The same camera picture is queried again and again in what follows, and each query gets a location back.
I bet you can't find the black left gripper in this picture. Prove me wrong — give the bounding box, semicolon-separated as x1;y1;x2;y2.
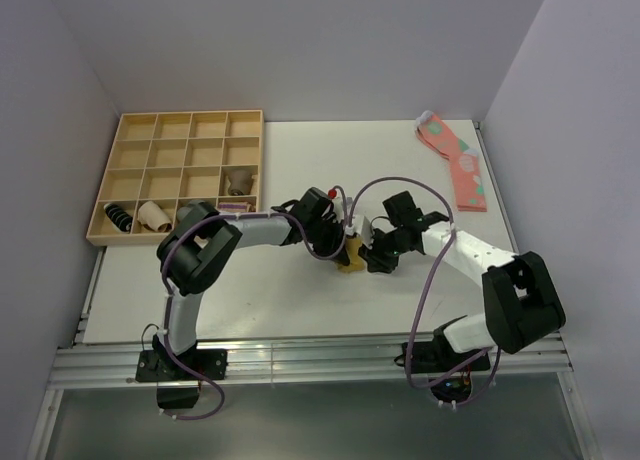
304;218;348;266

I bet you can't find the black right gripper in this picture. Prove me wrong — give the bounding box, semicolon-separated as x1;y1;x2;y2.
358;226;407;275

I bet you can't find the yellow sock pair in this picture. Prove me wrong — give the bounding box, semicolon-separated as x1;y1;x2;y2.
337;236;366;274

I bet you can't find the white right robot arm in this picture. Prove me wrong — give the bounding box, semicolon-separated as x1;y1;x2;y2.
358;192;566;373

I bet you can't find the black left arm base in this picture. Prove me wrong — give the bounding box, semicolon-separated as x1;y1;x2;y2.
134;339;229;411

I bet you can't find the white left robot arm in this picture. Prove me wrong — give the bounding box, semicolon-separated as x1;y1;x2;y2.
157;187;349;379

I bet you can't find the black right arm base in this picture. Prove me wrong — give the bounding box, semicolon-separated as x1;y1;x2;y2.
410;328;491;407

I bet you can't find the brown rolled sock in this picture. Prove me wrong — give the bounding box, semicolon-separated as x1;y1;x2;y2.
220;165;258;196

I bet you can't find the purple striped rolled sock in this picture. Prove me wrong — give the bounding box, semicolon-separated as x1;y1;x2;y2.
217;201;255;213

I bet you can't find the pink patterned sock pair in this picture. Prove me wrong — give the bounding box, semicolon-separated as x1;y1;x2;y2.
414;110;487;212

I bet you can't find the grey rolled sock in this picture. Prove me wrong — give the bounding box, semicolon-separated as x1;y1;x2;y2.
176;204;194;223

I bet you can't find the beige rolled sock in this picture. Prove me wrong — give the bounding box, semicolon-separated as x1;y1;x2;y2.
137;201;172;233

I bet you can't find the wooden compartment tray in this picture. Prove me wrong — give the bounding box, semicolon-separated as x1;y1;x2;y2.
87;110;264;246

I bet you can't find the black white striped rolled sock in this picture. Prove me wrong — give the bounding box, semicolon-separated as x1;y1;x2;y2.
104;203;133;233

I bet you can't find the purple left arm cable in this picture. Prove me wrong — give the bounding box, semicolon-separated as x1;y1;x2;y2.
139;183;351;421

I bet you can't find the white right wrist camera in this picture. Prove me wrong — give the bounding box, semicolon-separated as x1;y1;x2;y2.
345;215;373;248

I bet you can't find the aluminium mounting rail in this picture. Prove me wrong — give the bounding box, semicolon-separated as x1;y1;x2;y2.
47;333;573;390

